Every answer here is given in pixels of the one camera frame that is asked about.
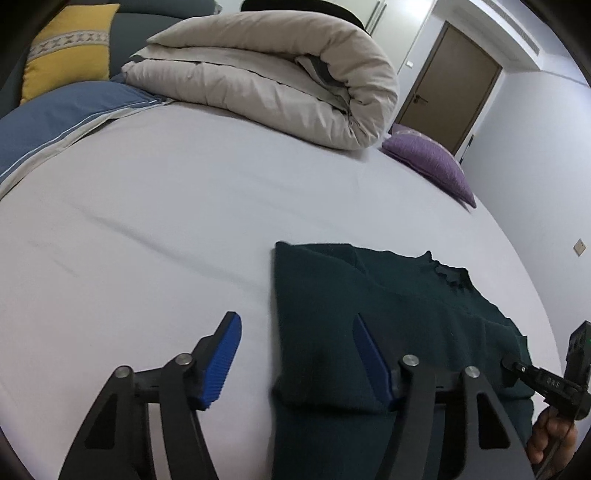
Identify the black object behind duvet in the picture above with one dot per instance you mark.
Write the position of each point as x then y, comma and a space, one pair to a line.
323, 11

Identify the brown door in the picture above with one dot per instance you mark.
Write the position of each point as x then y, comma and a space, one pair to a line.
450, 83

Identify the white wardrobe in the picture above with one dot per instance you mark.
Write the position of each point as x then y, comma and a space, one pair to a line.
397, 23

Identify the blue pillow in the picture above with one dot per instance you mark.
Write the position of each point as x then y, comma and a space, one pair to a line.
60, 115

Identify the white bed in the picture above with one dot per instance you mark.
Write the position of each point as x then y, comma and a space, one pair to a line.
161, 221

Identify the purple pillow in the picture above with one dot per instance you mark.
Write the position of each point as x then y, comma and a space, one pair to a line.
429, 159

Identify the person's right hand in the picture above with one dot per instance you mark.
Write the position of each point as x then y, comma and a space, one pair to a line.
549, 438

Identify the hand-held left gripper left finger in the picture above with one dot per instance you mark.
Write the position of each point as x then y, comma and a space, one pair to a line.
217, 364

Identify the dark green sweater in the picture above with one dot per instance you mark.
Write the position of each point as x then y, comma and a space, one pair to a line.
337, 304

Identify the folded beige duvet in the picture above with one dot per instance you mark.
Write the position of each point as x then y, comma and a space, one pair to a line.
258, 78

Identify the yellow patterned pillow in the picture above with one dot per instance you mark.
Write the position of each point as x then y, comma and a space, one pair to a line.
69, 46

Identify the wall socket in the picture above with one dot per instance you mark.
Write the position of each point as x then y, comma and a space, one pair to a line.
579, 247

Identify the air vent grille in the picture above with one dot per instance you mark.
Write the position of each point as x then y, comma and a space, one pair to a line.
517, 30

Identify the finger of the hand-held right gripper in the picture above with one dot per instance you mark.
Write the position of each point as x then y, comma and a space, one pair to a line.
517, 369

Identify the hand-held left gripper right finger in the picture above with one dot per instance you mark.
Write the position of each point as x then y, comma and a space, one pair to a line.
371, 357

